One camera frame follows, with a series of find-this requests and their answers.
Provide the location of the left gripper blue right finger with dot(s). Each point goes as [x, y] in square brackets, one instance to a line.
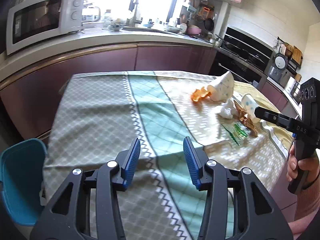
[193, 162]

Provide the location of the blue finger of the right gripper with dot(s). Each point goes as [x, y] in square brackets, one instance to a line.
[271, 116]

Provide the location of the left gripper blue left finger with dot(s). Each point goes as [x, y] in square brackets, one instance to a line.
[130, 163]

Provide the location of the small dotted paper cup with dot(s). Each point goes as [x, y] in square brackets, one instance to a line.
[249, 105]

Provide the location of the gold snack wrapper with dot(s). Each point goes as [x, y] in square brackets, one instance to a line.
[244, 118]

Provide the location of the green snoopy snack wrapper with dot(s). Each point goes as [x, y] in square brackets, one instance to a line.
[237, 132]

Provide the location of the large dotted paper cup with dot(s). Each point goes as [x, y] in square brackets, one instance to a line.
[222, 87]

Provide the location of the orange peel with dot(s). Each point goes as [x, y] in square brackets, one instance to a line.
[200, 94]

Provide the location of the pink sleeve right forearm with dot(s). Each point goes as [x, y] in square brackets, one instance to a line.
[307, 207]

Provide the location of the teal plastic trash bin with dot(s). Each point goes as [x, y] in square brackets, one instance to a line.
[21, 180]

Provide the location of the kitchen faucet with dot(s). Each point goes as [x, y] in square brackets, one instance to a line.
[135, 17]

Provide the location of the person's right hand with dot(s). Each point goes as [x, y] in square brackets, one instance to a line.
[311, 165]

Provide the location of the patterned tablecloth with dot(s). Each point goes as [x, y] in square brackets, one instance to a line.
[162, 202]

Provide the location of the black built-in oven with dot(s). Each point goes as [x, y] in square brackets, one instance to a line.
[245, 56]

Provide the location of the black frying pan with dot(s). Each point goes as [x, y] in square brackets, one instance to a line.
[209, 23]

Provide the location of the maroon lower cabinets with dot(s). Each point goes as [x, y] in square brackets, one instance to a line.
[42, 99]

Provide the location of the pink pot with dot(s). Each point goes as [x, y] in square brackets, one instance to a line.
[194, 30]

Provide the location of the blue white bowl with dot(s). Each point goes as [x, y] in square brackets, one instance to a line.
[115, 27]

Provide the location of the glass electric kettle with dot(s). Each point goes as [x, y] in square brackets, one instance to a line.
[91, 14]

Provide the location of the white microwave oven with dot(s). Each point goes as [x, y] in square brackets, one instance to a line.
[33, 21]

